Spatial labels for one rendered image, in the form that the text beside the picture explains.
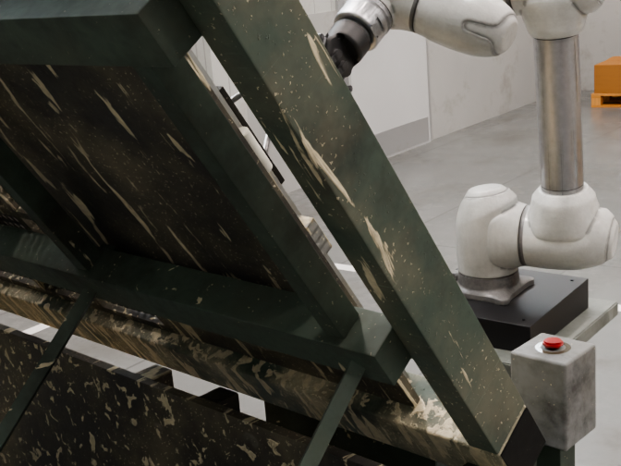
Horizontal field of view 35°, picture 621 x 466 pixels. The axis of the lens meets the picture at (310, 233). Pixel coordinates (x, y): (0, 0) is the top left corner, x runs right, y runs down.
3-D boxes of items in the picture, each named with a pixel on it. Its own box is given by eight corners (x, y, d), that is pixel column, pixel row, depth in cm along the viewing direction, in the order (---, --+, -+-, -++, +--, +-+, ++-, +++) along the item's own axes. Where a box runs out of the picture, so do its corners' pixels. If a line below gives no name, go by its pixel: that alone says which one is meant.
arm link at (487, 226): (468, 255, 262) (464, 177, 256) (535, 261, 254) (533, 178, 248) (447, 276, 249) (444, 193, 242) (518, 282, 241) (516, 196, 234)
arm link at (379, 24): (400, 33, 172) (383, 55, 169) (360, 33, 178) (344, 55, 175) (379, -9, 166) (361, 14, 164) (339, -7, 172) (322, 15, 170)
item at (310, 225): (322, 260, 159) (332, 246, 160) (303, 231, 155) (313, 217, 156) (305, 256, 162) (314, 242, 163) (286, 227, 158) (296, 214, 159)
